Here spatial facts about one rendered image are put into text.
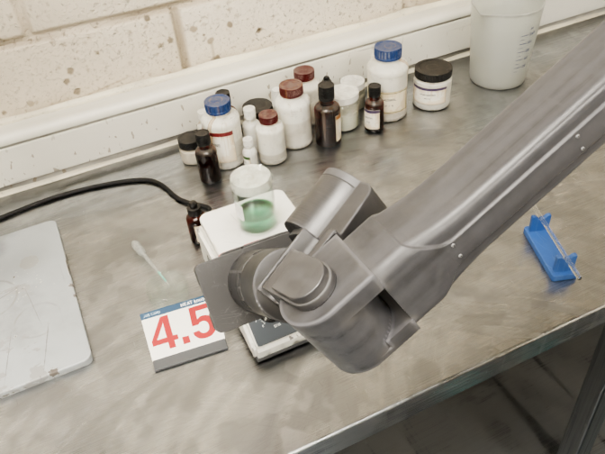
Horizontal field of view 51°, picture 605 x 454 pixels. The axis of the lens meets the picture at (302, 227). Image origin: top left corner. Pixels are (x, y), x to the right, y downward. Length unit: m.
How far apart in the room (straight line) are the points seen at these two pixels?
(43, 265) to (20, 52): 0.33
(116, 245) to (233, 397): 0.33
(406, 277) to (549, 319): 0.43
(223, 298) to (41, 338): 0.34
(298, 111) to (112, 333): 0.46
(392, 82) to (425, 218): 0.70
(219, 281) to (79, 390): 0.29
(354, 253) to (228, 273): 0.18
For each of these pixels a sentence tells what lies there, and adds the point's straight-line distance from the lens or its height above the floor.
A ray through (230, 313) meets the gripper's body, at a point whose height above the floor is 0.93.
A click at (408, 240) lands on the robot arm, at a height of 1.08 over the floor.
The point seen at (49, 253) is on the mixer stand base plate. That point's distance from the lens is 0.97.
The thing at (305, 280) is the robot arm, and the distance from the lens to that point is 0.41.
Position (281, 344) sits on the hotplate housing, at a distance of 0.75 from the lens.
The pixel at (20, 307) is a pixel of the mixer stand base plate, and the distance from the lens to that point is 0.91.
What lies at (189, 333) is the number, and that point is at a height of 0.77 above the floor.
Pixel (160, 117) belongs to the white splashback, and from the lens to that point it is 1.12.
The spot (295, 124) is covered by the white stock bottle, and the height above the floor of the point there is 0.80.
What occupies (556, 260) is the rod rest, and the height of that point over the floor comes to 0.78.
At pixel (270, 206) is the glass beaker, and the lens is 0.76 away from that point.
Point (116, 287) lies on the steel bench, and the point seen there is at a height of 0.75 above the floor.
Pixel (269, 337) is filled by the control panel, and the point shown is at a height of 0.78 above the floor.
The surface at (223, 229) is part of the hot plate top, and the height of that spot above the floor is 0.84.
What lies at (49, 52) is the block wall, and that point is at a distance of 1.09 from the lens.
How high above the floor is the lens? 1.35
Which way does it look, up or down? 41 degrees down
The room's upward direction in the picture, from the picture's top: 5 degrees counter-clockwise
